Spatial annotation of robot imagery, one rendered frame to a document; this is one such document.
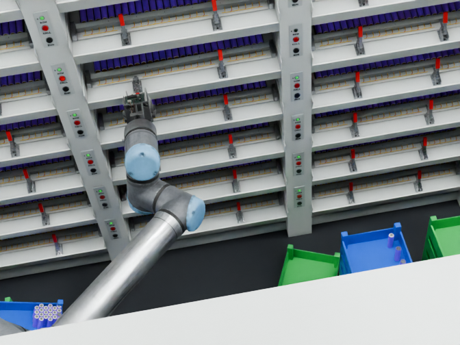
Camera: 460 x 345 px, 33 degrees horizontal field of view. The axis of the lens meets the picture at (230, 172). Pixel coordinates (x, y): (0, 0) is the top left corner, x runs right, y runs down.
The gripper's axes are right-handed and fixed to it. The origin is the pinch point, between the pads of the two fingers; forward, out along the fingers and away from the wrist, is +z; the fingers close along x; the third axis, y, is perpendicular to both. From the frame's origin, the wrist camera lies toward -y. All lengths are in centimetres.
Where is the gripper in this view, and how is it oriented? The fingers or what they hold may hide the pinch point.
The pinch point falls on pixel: (138, 98)
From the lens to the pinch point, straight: 232.6
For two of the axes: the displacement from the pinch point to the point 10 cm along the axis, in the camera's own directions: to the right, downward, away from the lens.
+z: -1.3, -6.1, 7.8
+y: -1.1, -7.7, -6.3
